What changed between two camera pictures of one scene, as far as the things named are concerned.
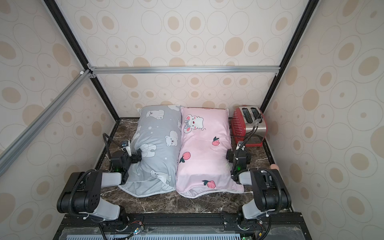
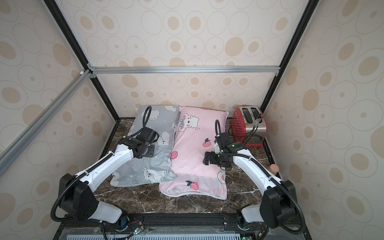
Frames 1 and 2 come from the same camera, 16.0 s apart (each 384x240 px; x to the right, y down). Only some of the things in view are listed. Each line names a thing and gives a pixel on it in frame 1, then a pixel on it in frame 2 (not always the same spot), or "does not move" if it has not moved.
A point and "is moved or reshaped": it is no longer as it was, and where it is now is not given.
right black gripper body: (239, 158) → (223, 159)
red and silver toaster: (249, 125) does not move
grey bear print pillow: (159, 137) is moved or reshaped
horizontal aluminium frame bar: (110, 70) does not move
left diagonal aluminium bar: (16, 148) does not move
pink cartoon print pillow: (202, 167) is moved or reshaped
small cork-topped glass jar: (274, 166) does not move
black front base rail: (291, 226) does not move
